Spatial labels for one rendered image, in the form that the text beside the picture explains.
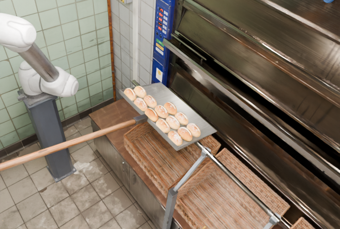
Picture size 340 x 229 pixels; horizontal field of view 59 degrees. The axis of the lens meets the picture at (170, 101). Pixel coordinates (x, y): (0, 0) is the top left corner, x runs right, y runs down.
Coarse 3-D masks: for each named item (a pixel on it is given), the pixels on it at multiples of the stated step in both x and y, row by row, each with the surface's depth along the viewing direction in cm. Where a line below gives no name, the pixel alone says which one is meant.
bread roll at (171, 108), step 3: (168, 102) 185; (165, 105) 184; (168, 105) 183; (171, 105) 183; (174, 105) 183; (168, 108) 182; (171, 108) 182; (174, 108) 182; (168, 111) 182; (171, 111) 182; (174, 111) 182; (171, 114) 183; (174, 114) 183
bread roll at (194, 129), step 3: (192, 123) 175; (189, 126) 174; (192, 126) 173; (195, 126) 172; (189, 129) 173; (192, 129) 172; (195, 129) 171; (198, 129) 172; (192, 132) 172; (195, 132) 171; (198, 132) 171; (192, 135) 173; (195, 135) 172; (198, 135) 172
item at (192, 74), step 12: (180, 60) 222; (192, 72) 214; (204, 84) 205; (216, 96) 199; (228, 108) 194; (240, 108) 192; (240, 120) 190; (252, 120) 186; (264, 132) 180; (276, 144) 174; (288, 156) 171; (300, 156) 170; (300, 168) 168; (312, 168) 164; (324, 180) 160; (336, 192) 155
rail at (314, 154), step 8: (168, 40) 192; (176, 48) 188; (184, 56) 184; (200, 64) 178; (208, 72) 173; (216, 80) 170; (232, 88) 165; (240, 96) 161; (248, 104) 158; (256, 112) 156; (272, 120) 151; (280, 128) 148; (288, 136) 146; (304, 144) 142; (312, 152) 139; (320, 160) 137; (328, 168) 135; (336, 168) 134
